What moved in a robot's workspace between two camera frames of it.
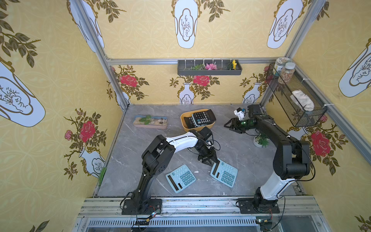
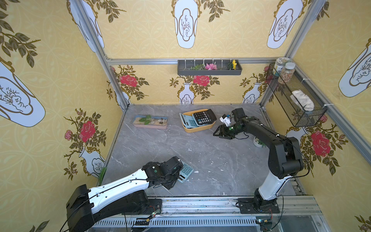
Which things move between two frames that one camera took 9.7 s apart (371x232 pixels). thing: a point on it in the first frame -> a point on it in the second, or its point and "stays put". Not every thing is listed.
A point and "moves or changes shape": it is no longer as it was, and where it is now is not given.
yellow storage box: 188,114 stays put
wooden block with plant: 148,121 stays put
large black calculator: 205,117 stays put
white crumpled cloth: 302,100 stays put
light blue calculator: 224,172 -> 189,121
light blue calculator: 180,178 moves or changes shape
